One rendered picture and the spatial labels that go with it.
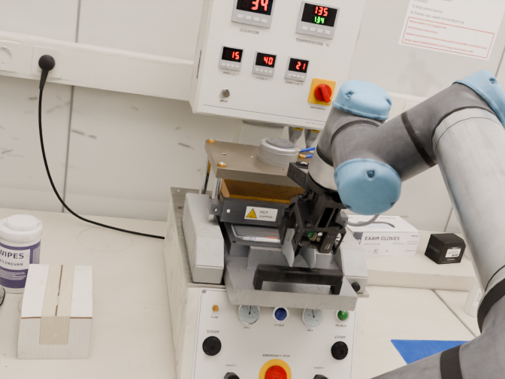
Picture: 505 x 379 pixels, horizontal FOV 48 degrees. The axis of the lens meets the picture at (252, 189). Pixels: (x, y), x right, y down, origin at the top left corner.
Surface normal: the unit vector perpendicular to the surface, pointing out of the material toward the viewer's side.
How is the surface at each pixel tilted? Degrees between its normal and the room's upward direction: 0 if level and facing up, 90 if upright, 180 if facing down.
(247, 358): 65
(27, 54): 90
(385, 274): 90
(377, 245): 90
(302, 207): 20
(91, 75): 90
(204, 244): 41
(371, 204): 110
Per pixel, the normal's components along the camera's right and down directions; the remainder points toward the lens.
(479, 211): -0.81, -0.52
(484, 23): 0.20, 0.37
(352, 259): 0.26, -0.46
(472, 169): -0.66, -0.66
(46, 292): 0.19, -0.93
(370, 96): 0.24, -0.74
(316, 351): 0.25, -0.06
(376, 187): 0.00, 0.65
